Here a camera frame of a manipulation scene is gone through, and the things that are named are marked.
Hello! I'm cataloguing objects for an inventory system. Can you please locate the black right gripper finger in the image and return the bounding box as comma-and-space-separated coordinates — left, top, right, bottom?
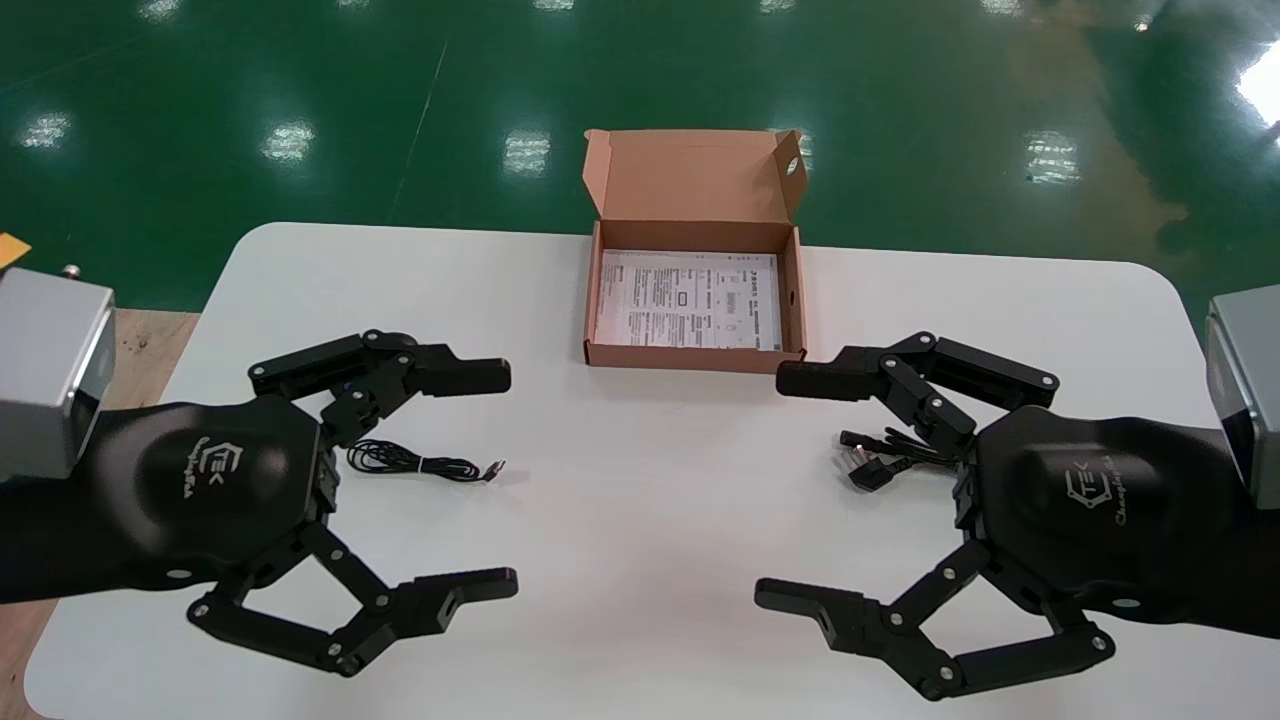
776, 331, 1061, 461

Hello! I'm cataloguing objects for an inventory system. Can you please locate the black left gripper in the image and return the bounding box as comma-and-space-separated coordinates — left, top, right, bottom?
0, 328, 519, 679

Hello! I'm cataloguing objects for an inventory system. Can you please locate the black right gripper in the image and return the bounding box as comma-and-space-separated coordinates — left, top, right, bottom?
754, 405, 1280, 701

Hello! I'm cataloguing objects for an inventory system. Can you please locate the black wired computer mouse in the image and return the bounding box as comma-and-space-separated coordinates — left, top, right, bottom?
347, 440, 507, 486

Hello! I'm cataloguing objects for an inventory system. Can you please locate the black cable with plug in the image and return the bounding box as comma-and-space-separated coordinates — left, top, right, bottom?
838, 428, 976, 491

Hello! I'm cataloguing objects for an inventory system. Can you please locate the brown cardboard storage box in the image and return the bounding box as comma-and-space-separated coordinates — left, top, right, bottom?
582, 128, 809, 375

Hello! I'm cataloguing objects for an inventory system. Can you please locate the white printed instruction sheet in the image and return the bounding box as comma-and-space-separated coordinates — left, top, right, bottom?
596, 250, 783, 351

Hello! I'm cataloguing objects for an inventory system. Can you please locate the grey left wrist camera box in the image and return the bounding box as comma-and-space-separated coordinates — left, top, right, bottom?
0, 262, 117, 483

